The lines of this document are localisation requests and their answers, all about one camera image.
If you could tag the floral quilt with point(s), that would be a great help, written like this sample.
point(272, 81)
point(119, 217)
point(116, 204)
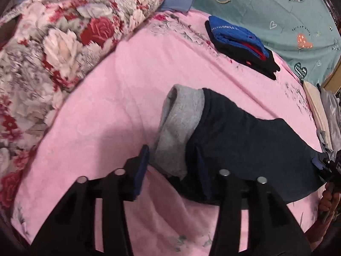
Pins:
point(66, 45)

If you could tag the red folded garment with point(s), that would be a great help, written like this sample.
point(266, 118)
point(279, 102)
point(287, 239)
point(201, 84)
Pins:
point(251, 48)

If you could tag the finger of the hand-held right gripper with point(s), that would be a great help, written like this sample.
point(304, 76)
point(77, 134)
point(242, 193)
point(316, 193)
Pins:
point(318, 162)

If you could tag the grey garment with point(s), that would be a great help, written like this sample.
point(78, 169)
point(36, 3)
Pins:
point(333, 112)

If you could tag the teal heart print sheet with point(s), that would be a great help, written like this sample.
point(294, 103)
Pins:
point(266, 8)

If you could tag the wooden display cabinet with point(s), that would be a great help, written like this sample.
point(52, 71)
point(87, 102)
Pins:
point(333, 80)

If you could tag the black folded garment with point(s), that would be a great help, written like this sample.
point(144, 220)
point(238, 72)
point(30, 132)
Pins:
point(255, 64)

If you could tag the person's right hand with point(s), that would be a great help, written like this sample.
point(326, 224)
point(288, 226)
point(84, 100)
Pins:
point(329, 204)

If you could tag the blue folded garment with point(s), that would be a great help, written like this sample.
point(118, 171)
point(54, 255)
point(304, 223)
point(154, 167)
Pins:
point(231, 33)

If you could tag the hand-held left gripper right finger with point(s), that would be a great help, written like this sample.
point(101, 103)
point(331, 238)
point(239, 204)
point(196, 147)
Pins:
point(203, 176)

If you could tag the pink floral bed sheet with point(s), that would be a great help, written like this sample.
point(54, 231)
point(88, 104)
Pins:
point(106, 106)

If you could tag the navy pants with grey waistband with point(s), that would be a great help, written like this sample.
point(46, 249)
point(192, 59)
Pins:
point(239, 144)

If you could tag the blue-grey garment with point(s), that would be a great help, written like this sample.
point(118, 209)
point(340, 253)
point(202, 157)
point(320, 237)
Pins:
point(323, 140)

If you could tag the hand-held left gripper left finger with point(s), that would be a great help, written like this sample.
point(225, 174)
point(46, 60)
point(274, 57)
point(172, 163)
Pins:
point(141, 170)

